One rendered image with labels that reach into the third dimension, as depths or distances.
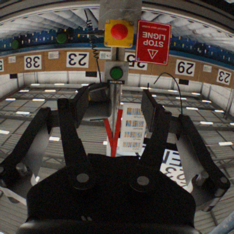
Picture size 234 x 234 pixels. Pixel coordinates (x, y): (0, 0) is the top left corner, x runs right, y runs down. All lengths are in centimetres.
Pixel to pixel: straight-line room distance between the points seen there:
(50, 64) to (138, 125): 83
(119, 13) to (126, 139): 41
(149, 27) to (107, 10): 13
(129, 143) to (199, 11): 53
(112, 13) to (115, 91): 24
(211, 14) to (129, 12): 28
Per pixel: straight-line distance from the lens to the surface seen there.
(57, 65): 114
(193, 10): 53
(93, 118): 44
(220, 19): 59
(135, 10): 46
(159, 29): 46
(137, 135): 54
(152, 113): 16
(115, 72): 42
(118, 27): 35
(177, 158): 70
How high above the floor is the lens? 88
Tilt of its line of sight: 25 degrees up
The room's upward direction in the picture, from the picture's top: 176 degrees counter-clockwise
